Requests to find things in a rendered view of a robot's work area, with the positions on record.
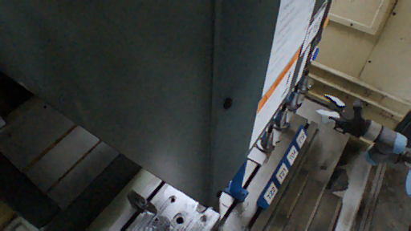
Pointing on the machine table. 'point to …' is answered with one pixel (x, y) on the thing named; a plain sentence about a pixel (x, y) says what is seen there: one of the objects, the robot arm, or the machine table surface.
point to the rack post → (238, 184)
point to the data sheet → (287, 35)
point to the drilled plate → (166, 210)
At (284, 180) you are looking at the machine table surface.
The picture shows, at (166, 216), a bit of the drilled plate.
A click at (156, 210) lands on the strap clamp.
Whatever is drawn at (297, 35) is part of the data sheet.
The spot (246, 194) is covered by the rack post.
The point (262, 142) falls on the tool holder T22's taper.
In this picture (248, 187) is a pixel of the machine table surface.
